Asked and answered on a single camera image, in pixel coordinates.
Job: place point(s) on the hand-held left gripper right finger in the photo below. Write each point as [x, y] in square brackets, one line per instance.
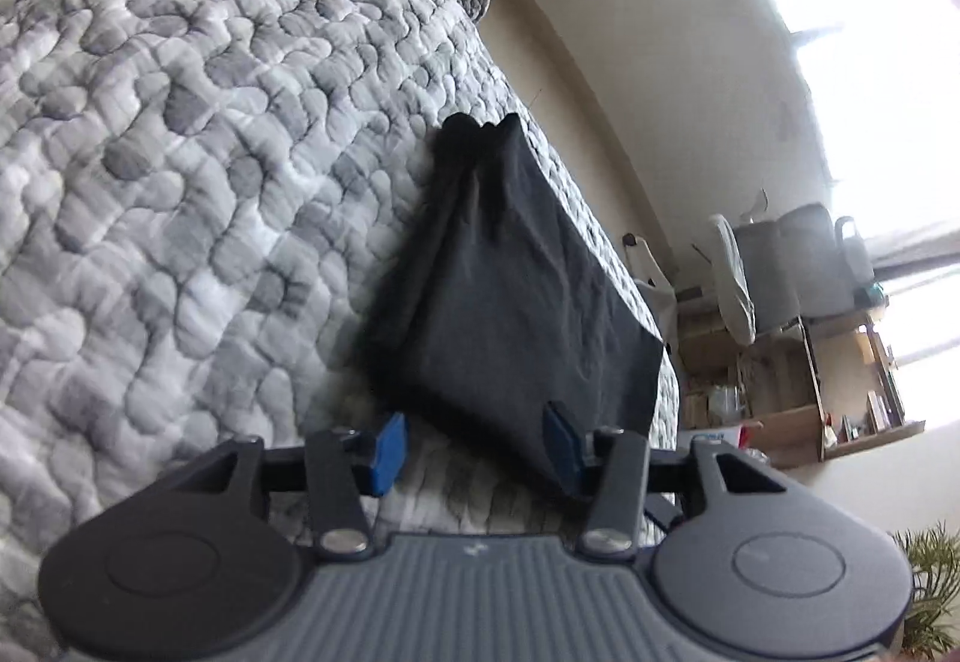
[560, 446]

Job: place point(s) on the green potted plant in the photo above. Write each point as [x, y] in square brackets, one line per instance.
[934, 587]

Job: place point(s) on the wooden desk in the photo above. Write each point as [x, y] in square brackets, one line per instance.
[780, 422]

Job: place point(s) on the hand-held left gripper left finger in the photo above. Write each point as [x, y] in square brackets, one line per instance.
[390, 453]

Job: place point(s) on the black t-shirt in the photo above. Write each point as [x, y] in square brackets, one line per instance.
[510, 295]

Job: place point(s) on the grey quilted blanket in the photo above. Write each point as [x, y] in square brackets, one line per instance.
[187, 145]

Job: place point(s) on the grey office chair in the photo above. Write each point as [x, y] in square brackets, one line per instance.
[787, 272]

